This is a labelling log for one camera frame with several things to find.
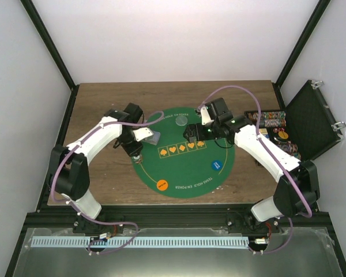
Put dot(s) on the blue playing card deck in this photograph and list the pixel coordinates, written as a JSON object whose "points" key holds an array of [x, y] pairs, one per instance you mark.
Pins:
{"points": [[154, 139]]}

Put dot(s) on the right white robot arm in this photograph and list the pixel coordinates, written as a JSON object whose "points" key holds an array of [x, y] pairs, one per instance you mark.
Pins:
{"points": [[297, 182]]}

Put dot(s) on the black aluminium frame rail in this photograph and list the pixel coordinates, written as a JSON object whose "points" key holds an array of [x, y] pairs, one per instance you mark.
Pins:
{"points": [[146, 216]]}

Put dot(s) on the boxed card deck in case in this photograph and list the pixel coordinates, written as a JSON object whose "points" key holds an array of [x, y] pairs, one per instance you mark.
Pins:
{"points": [[264, 132]]}

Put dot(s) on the blue small blind button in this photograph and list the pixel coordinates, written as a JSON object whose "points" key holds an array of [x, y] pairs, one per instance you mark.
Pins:
{"points": [[217, 165]]}

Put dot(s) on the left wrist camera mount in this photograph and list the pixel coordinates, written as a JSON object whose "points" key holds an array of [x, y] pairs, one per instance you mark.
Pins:
{"points": [[142, 134]]}

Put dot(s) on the top chip row in case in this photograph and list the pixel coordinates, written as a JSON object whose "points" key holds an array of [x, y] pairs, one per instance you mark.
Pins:
{"points": [[253, 115]]}

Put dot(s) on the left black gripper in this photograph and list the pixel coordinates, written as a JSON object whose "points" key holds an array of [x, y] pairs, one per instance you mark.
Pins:
{"points": [[131, 150]]}

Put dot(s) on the stack of poker chips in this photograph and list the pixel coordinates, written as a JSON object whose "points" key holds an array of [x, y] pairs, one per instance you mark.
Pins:
{"points": [[137, 159]]}

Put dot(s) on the chip row in case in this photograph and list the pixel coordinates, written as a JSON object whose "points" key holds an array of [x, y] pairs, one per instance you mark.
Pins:
{"points": [[297, 155], [272, 123], [253, 115], [289, 148]]}

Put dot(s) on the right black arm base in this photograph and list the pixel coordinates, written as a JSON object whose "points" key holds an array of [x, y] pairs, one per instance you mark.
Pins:
{"points": [[246, 223]]}

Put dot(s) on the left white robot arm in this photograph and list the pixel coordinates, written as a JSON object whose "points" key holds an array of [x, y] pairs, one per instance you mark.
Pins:
{"points": [[68, 170]]}

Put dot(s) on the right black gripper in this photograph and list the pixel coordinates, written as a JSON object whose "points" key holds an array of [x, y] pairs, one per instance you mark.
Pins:
{"points": [[190, 128]]}

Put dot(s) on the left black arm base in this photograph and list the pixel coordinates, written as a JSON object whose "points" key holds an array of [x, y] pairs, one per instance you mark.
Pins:
{"points": [[85, 226]]}

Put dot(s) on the bottom chip row in case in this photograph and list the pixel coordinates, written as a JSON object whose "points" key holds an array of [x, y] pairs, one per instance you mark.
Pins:
{"points": [[297, 155]]}

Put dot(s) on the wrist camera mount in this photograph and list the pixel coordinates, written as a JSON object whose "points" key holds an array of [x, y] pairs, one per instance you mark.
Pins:
{"points": [[142, 134], [206, 120]]}

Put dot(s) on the orange big blind button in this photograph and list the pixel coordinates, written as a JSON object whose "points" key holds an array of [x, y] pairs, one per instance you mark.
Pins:
{"points": [[162, 185]]}

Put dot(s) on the round green poker mat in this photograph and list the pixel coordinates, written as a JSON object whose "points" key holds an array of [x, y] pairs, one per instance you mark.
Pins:
{"points": [[185, 166]]}

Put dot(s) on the light blue slotted cable duct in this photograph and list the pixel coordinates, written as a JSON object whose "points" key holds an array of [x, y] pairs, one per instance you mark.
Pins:
{"points": [[141, 242]]}

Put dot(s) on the clear dealer button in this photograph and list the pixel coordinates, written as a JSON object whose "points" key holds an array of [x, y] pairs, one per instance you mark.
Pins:
{"points": [[181, 120]]}

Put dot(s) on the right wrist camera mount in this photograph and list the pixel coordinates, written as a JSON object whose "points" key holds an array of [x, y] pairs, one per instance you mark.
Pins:
{"points": [[206, 120]]}

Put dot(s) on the black poker set case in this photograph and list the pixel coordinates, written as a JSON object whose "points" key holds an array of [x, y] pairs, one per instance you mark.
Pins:
{"points": [[310, 123]]}

